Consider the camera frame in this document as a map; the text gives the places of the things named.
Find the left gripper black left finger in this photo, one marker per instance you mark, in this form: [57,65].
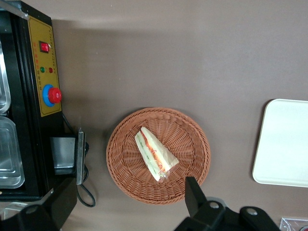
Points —
[66,197]

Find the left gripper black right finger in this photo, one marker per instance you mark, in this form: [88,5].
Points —
[193,197]

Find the triangular white bread sandwich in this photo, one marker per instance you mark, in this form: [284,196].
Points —
[154,150]

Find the steel food tray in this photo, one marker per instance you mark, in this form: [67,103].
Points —
[9,154]
[3,91]

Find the round brown wicker basket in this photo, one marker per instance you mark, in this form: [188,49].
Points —
[125,156]

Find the cream rectangular plastic tray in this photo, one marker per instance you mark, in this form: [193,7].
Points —
[284,144]

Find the black sealing machine yellow panel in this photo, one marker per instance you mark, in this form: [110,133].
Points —
[31,156]

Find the clear acrylic bottle rack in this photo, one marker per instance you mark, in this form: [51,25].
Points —
[290,225]

